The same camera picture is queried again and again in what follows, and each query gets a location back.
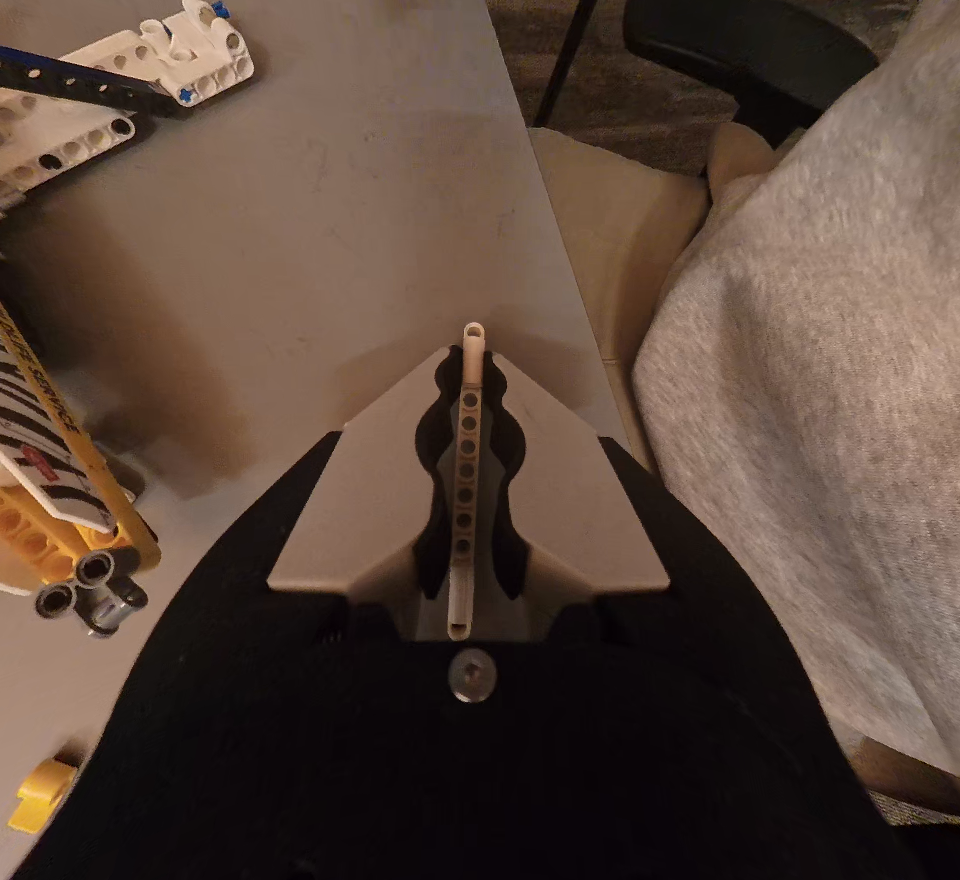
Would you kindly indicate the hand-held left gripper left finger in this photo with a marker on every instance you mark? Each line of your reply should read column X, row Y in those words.
column 360, row 505

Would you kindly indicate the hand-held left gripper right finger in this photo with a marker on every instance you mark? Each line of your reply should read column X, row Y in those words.
column 585, row 513

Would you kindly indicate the white lego beam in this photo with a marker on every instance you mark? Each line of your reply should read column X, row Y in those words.
column 469, row 460

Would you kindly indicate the zebra striped lego plane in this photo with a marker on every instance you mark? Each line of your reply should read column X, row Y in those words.
column 202, row 63

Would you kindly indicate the yellow lego piece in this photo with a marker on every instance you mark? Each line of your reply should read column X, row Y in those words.
column 45, row 794

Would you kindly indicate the person's beige pants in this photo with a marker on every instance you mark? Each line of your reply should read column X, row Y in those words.
column 615, row 235

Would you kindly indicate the black metal pole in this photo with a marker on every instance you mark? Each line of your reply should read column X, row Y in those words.
column 581, row 25

